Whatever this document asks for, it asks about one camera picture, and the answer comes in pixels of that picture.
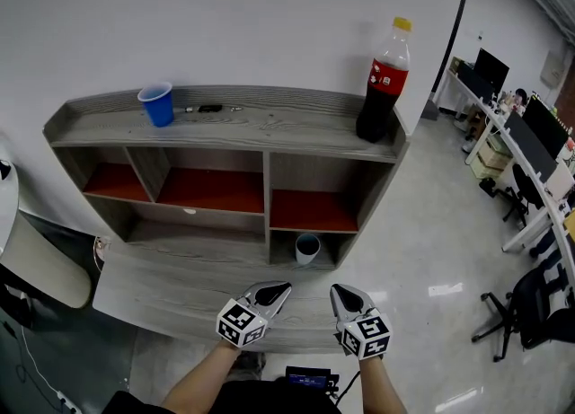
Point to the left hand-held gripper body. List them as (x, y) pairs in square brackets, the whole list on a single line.
[(240, 322)]

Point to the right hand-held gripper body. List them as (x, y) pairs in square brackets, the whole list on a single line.
[(366, 333)]

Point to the pale grey cup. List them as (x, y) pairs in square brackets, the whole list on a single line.
[(307, 250)]

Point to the grey wooden shelf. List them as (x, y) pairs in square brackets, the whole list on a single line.
[(251, 127)]

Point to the blue plastic cup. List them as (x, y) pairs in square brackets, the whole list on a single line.
[(158, 109)]

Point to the person's right forearm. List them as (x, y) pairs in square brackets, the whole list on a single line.
[(379, 387)]

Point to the person's left forearm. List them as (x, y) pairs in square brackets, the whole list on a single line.
[(202, 381)]

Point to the person's grey shoe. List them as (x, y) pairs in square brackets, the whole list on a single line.
[(247, 365)]

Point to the black device with screen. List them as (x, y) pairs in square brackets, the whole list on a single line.
[(310, 378)]

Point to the person's black clothing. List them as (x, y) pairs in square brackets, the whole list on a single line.
[(251, 399)]

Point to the black mesh office chair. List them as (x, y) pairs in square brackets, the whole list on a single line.
[(539, 304)]

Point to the white power strip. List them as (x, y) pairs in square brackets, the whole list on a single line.
[(72, 403)]

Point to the beige cylindrical bin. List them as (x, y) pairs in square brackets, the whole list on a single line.
[(42, 264)]

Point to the small black device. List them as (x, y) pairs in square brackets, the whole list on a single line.
[(210, 108)]

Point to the stacked storage crates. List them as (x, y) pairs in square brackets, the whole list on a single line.
[(493, 158)]

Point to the long white office desk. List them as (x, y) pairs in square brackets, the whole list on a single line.
[(550, 205)]

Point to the cola bottle with yellow cap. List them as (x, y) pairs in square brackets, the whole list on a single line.
[(379, 107)]

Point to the dark grey desk partition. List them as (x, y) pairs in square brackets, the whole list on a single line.
[(530, 147)]

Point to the white rounded machine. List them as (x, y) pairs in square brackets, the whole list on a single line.
[(6, 205)]

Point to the black computer monitor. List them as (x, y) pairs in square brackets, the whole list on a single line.
[(544, 125), (492, 66)]

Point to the grey wall box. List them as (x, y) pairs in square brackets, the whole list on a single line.
[(551, 68)]

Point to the black vertical wall strip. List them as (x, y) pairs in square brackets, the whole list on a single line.
[(456, 21)]

